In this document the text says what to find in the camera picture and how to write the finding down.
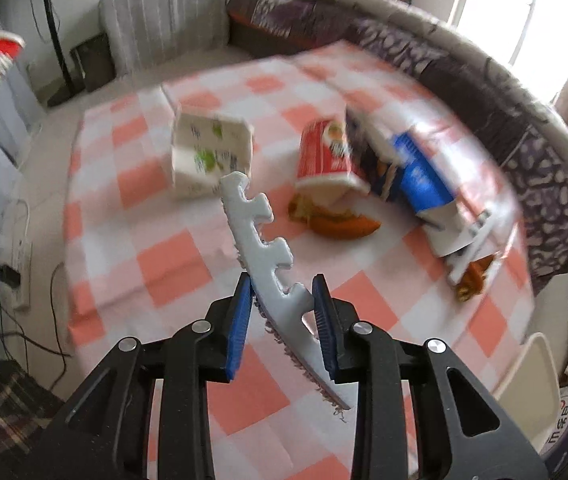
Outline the white carton with green print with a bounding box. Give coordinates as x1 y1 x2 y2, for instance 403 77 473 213
170 109 255 200

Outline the large orange peel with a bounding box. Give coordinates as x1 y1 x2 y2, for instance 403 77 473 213
289 195 382 240

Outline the red instant noodle cup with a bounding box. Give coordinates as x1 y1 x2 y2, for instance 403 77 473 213
294 116 371 196

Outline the dark blue snack bag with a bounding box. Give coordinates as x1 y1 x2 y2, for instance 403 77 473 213
346 107 405 202

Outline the purple patterned blanket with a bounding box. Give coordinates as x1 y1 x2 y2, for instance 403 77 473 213
226 0 568 291

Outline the white foam puzzle-edge strip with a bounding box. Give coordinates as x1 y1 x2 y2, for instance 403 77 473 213
219 171 357 412

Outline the blue and white carton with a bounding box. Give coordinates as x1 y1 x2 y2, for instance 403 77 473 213
391 130 495 259

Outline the bright window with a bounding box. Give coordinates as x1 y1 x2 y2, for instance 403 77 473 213
451 0 568 113

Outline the black floor stand pole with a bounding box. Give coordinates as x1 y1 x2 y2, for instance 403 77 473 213
41 0 87 108

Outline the small orange peel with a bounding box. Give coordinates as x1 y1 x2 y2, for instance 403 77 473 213
454 255 496 304

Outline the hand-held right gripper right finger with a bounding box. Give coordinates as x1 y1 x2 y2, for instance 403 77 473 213
311 274 551 480

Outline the black power adapter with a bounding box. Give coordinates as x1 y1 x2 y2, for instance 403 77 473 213
0 264 22 289

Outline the grey striped cushion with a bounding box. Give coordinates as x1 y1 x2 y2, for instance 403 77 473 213
98 0 232 79

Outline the white power strip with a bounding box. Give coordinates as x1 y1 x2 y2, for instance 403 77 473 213
0 199 33 311

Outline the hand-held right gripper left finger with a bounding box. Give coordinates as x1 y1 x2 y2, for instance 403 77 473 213
38 274 255 480

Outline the red and white checked tablecloth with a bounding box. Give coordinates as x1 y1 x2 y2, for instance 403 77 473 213
62 40 538 480

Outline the white plastic bin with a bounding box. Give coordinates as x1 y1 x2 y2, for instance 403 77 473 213
493 332 563 457

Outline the black box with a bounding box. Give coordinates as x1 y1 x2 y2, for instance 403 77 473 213
70 32 117 94

